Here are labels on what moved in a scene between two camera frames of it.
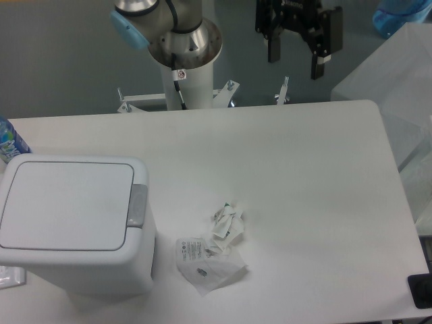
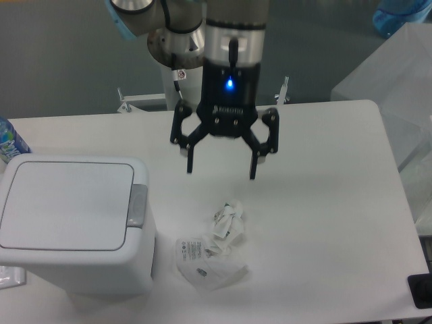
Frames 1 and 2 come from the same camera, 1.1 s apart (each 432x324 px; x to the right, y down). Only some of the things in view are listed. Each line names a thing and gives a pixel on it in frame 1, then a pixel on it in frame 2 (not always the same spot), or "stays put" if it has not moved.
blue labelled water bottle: (11, 143) stays put
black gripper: (322, 30) → (230, 98)
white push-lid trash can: (84, 224) stays put
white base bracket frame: (221, 98) stays put
